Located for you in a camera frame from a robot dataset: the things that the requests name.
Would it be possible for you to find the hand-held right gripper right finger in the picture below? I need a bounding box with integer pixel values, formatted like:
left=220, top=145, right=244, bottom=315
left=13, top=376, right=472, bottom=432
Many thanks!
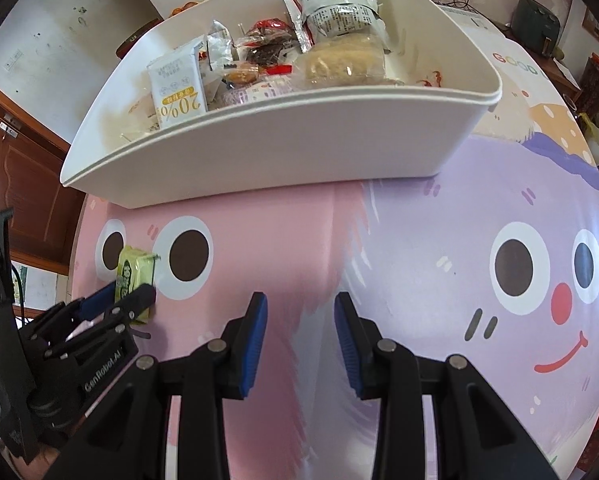
left=333, top=292, right=560, bottom=480

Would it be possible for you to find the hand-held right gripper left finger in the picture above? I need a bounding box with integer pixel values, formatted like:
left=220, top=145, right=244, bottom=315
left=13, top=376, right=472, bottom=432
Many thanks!
left=44, top=292, right=269, bottom=480

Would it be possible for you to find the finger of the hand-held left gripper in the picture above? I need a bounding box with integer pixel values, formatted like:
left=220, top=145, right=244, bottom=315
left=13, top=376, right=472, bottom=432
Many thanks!
left=29, top=282, right=117, bottom=338
left=64, top=284, right=156, bottom=356

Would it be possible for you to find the green yellow snack packet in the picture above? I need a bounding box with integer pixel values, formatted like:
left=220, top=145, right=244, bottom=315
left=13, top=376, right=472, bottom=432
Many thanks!
left=115, top=245, right=159, bottom=325

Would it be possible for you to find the white plastic storage box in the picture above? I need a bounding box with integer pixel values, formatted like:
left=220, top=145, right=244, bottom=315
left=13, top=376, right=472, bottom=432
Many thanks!
left=59, top=0, right=504, bottom=211

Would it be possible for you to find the orange white snack packet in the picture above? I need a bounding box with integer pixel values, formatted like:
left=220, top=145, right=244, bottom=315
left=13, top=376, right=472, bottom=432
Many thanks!
left=146, top=38, right=210, bottom=116

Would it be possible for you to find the white purple packet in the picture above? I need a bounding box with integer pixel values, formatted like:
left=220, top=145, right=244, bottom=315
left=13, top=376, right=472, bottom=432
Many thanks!
left=224, top=67, right=300, bottom=108

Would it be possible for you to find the silver grey small packet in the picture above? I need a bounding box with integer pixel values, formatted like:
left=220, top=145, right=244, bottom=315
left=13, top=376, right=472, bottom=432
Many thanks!
left=206, top=20, right=240, bottom=101

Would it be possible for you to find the clear noodle cake packet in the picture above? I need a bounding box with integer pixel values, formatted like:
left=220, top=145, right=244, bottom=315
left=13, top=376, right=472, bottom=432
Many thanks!
left=294, top=35, right=387, bottom=88

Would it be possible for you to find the dark red date packet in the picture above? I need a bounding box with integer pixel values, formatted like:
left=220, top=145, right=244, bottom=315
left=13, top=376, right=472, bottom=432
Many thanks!
left=239, top=17, right=300, bottom=68

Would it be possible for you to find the grey white packet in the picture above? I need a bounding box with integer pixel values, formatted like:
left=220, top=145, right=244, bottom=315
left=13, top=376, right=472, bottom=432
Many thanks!
left=282, top=0, right=387, bottom=53

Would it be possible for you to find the cartoon printed table mat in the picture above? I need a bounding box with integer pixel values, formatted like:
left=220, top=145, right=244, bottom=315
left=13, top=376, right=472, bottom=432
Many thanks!
left=66, top=25, right=599, bottom=480

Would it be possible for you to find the brown wooden door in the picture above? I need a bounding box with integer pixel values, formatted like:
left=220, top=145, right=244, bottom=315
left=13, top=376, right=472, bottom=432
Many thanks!
left=0, top=72, right=87, bottom=266

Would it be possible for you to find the dark jar with red lid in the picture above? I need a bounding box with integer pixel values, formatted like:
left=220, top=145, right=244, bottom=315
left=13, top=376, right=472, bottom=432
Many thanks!
left=574, top=55, right=599, bottom=116

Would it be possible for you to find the dark green air fryer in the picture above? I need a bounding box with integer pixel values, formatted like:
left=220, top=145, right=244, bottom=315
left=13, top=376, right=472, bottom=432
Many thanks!
left=510, top=0, right=563, bottom=58

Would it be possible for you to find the white jug yellow handle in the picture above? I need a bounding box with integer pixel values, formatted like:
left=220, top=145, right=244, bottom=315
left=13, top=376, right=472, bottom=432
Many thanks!
left=577, top=112, right=599, bottom=168

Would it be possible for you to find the wooden wall niche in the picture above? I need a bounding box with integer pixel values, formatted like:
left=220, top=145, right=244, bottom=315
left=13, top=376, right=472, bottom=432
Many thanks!
left=582, top=7, right=599, bottom=46

